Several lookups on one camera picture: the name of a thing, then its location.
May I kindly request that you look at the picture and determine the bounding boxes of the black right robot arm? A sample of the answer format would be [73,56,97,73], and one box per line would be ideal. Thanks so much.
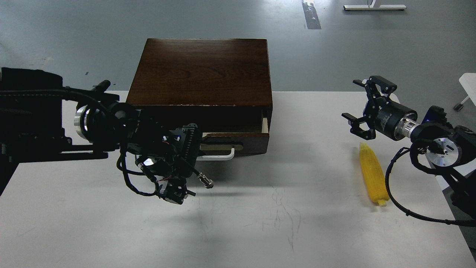
[342,75,476,227]

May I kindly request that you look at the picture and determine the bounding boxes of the white furniture at right edge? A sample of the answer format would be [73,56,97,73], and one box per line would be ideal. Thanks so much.
[453,73,476,111]

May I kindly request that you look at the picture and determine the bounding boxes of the white table leg base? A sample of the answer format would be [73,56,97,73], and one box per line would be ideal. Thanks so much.
[343,0,407,11]

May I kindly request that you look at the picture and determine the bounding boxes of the yellow corn cob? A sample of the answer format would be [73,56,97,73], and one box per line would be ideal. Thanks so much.
[359,142,389,207]

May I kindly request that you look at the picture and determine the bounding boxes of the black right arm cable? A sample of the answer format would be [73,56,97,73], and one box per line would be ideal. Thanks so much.
[385,147,476,227]

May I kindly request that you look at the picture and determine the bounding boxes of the wooden drawer with white handle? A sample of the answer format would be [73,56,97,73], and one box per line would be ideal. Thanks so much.
[197,117,270,161]

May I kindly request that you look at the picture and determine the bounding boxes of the dark wooden cabinet box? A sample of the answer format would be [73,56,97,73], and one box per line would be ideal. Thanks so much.
[126,38,273,133]

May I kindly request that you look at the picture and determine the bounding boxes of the dark floor tape strip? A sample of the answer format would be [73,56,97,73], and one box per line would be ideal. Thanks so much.
[301,0,322,29]

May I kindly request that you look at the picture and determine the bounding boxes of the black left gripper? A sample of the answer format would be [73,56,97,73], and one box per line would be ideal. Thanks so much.
[126,117,214,205]

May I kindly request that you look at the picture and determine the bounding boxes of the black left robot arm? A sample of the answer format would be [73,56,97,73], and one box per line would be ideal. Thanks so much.
[0,67,214,205]

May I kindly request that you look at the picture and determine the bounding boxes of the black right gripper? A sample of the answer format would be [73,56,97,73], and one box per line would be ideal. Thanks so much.
[341,75,418,141]

